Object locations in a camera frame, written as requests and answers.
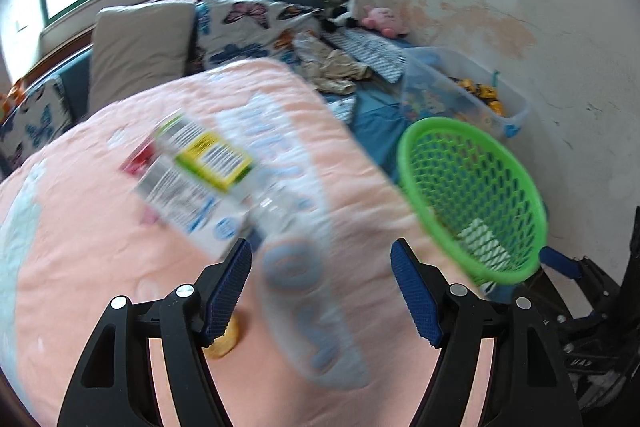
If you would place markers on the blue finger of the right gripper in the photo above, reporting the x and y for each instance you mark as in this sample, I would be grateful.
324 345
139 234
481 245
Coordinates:
558 262

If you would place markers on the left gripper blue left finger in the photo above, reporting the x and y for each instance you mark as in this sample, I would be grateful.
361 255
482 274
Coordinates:
222 286

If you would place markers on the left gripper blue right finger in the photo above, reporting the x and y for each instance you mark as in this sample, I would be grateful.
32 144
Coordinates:
419 300

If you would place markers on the white blue milk carton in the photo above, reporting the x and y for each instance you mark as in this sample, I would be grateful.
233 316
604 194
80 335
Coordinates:
207 218

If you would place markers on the clear plastic bottle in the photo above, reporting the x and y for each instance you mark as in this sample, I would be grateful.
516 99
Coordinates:
277 212

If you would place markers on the yellow green milk carton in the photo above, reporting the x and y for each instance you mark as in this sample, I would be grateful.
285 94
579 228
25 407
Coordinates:
202 151

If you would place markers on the red paper cup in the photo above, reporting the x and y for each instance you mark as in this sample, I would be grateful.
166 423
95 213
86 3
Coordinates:
140 159

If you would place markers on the orange peel scrap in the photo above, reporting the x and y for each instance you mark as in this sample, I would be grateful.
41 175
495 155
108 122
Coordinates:
222 345

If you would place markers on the green plastic basket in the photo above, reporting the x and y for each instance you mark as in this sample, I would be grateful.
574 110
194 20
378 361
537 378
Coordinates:
474 198

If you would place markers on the pink quilted blanket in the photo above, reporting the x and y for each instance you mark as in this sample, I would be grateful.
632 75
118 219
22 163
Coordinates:
327 338

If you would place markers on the yellow toy truck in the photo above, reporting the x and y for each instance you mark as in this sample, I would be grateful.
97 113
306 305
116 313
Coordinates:
486 94

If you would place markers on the clear plastic toy bin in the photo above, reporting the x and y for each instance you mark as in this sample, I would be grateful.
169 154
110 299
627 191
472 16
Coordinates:
428 91

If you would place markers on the blue mattress sheet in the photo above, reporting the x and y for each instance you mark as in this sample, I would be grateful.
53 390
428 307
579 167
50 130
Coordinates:
376 123

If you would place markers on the beige crumpled clothing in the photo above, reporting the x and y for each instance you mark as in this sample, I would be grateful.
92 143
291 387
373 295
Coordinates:
328 70

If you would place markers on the right butterfly pillow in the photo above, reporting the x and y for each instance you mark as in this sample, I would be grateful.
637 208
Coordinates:
231 30

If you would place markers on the butterfly pillow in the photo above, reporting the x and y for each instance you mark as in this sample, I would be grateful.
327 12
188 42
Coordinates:
231 30
42 117

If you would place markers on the grey pillow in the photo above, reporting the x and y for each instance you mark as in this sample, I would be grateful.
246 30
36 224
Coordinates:
138 47

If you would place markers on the left butterfly pillow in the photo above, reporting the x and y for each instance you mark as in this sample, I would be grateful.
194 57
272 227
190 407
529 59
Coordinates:
42 117

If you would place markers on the patterned grey cloth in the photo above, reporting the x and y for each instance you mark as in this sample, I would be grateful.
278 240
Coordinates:
382 56

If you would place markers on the orange fox toy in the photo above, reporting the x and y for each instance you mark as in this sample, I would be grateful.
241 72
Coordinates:
11 100

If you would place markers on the pink plush toy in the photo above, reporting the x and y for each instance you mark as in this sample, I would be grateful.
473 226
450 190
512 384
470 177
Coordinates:
384 21

